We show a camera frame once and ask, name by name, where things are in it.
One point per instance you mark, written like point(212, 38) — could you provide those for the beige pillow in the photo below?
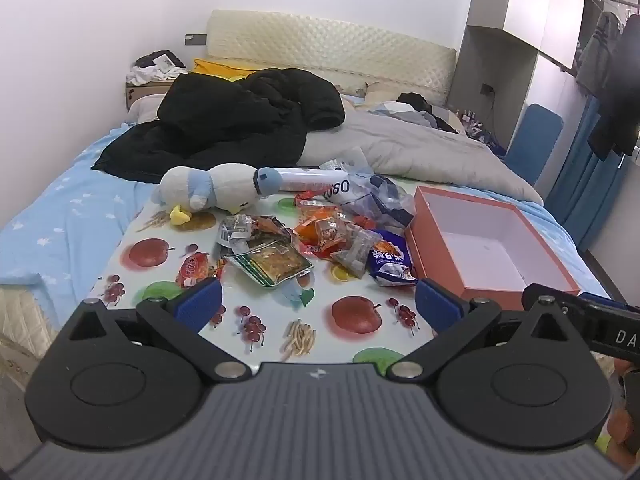
point(380, 94)

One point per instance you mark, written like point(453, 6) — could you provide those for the white tube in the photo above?
point(312, 180)

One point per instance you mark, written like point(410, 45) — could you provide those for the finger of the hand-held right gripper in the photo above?
point(567, 300)

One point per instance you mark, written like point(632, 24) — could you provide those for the blue chair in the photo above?
point(535, 145)

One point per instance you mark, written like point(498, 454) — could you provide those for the long dark red snack packet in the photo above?
point(364, 220)

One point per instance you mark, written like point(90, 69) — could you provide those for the cream padded headboard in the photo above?
point(325, 45)

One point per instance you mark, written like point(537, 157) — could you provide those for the hanging black garment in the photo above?
point(622, 90)

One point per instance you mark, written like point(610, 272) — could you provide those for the green snack packet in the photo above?
point(270, 262)

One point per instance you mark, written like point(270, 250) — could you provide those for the black jacket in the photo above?
point(240, 115)

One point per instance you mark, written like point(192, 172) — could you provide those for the brown bedside cabinet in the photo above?
point(145, 92)

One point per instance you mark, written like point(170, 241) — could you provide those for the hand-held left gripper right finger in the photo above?
point(440, 305)

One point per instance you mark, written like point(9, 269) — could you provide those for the wall socket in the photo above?
point(487, 89)

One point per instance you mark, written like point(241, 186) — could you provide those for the blue curtain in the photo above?
point(580, 180)

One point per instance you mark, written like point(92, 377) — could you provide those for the grey wall switch panel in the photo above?
point(196, 39)

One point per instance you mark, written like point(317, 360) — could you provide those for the hanging grey hoodie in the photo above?
point(597, 55)

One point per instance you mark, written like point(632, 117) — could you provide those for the grey duvet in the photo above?
point(425, 155)

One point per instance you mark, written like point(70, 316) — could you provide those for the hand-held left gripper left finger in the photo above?
point(200, 302)

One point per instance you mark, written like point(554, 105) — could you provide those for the group of small bottles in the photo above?
point(480, 132)

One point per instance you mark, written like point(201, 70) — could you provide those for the white wall cabinet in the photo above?
point(530, 5)

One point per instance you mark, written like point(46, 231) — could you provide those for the cream mattress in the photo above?
point(25, 325)

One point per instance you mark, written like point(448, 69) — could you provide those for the orange snack packet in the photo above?
point(327, 235)
point(320, 207)

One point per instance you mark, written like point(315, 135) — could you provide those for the yellow pillow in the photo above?
point(215, 67)

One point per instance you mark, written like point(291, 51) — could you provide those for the silver dark red snack packet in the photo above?
point(247, 227)

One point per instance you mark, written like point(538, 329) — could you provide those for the white blue plush toy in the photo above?
point(220, 187)

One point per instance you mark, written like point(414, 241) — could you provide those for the heap of dark clothes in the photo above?
point(420, 107)

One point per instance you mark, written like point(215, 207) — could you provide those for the clear plastic bag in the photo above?
point(370, 190)

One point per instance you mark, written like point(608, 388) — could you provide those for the purple snack packet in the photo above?
point(392, 260)

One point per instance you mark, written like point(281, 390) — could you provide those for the pink cardboard box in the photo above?
point(480, 255)

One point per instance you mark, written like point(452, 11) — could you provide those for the grey clear snack packet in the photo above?
point(357, 250)

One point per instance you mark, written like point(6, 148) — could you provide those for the fruit print mat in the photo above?
point(150, 255)

